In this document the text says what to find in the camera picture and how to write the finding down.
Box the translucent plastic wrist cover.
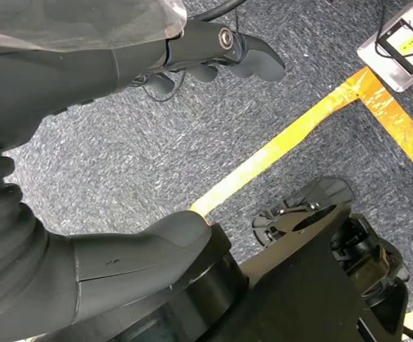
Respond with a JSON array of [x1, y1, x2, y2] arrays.
[[0, 0, 188, 53]]

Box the ribbed grey left arm sleeve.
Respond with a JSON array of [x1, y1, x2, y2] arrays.
[[0, 152, 76, 342]]

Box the long yellow floor tape strip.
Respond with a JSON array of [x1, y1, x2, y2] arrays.
[[188, 66, 371, 218]]

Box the metal floor socket box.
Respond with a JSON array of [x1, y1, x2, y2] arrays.
[[356, 1, 413, 93]]

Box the wide yellow floor tape strip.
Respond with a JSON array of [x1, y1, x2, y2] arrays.
[[359, 68, 413, 188]]

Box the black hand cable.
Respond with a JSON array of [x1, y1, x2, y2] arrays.
[[192, 0, 248, 23]]

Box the black socket cable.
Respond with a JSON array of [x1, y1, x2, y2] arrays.
[[374, 0, 389, 58]]

